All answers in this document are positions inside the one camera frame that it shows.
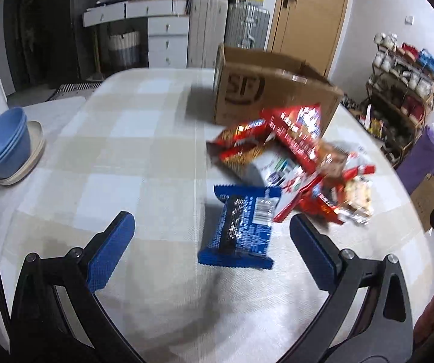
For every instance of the brown cardboard box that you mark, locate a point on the brown cardboard box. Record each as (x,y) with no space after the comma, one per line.
(239,90)

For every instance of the striped floor mat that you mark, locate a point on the striped floor mat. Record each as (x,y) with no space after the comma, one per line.
(73,90)

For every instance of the blue snack packet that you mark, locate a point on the blue snack packet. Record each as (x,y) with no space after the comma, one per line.
(239,230)

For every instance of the white drawer cabinet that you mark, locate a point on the white drawer cabinet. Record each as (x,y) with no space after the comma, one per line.
(164,30)

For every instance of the black refrigerator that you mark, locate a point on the black refrigerator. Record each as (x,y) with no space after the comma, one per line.
(39,26)

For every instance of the beige round plate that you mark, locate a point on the beige round plate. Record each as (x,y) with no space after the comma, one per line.
(35,143)

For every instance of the red orange snack packet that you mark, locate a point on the red orange snack packet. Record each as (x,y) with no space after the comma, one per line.
(239,138)

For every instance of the red chocolate cookie packet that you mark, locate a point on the red chocolate cookie packet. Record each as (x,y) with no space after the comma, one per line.
(321,206)

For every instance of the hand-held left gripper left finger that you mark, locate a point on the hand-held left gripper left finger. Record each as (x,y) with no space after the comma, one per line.
(111,249)

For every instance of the white snack packet red print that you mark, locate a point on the white snack packet red print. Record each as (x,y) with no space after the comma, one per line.
(277,176)

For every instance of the small red white packet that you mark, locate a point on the small red white packet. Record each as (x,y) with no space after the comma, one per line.
(358,170)

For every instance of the wooden door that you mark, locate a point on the wooden door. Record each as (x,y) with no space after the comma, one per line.
(311,15)

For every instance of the woven basket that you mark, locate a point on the woven basket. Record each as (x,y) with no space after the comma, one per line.
(124,49)

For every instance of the clear beige snack packet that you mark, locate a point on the clear beige snack packet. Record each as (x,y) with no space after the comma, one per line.
(358,200)

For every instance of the large red snack packet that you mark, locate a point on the large red snack packet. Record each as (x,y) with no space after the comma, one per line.
(296,132)

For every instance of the silver ribbed suitcase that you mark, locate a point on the silver ribbed suitcase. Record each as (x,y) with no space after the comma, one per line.
(245,24)

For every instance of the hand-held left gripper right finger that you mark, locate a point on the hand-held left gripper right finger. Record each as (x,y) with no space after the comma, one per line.
(311,249)

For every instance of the wooden shelf rack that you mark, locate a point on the wooden shelf rack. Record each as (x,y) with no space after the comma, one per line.
(402,94)

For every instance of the orange bread packet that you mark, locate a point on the orange bread packet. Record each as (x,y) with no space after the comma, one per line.
(332,158)

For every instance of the blue bowl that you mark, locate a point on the blue bowl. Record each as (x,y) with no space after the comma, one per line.
(13,164)
(3,132)

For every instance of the purple bag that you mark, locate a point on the purple bag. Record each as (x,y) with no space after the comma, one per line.
(424,155)

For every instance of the beige ribbed suitcase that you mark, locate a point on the beige ribbed suitcase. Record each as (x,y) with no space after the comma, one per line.
(206,30)

